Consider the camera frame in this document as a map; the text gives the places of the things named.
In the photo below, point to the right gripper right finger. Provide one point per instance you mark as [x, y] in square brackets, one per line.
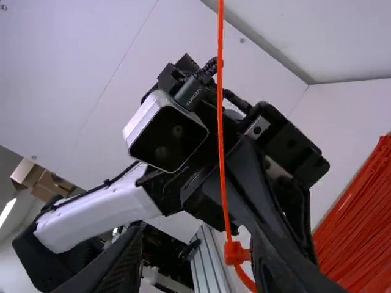
[284, 274]

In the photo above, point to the brown cardboard box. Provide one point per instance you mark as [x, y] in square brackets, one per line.
[39, 180]

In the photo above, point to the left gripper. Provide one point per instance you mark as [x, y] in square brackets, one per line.
[290, 146]

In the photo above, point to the silver rails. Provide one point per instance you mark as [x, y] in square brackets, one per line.
[207, 268]

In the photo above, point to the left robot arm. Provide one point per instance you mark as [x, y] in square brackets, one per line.
[91, 207]

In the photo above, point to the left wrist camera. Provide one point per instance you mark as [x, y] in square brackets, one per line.
[168, 137]

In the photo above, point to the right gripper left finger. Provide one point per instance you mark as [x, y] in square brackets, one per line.
[119, 262]

